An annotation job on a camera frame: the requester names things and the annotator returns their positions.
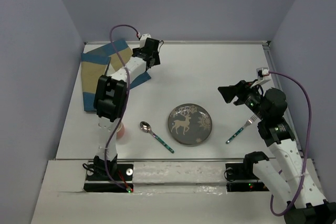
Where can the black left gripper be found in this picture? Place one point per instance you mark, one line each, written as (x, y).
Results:
(156, 59)

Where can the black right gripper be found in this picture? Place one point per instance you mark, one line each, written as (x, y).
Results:
(228, 93)

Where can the blue and tan cloth placemat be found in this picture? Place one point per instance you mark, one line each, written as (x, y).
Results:
(96, 63)

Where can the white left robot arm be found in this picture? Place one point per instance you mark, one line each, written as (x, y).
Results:
(111, 98)

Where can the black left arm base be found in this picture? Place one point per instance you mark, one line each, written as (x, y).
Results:
(98, 181)

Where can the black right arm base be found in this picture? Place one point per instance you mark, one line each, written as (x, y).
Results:
(241, 181)

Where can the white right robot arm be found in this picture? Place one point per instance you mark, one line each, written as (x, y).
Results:
(293, 186)

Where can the grey reindeer plate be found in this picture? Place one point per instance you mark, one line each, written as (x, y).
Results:
(189, 124)

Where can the pink mug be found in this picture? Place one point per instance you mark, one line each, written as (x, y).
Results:
(120, 131)

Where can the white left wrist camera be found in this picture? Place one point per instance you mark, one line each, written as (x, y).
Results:
(142, 39)

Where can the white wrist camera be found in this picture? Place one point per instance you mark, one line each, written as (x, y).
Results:
(263, 73)
(142, 39)

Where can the fork with teal handle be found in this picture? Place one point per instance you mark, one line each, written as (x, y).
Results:
(249, 122)

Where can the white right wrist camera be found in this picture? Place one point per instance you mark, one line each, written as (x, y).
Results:
(263, 73)

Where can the spoon with teal handle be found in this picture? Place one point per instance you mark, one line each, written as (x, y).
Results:
(145, 127)

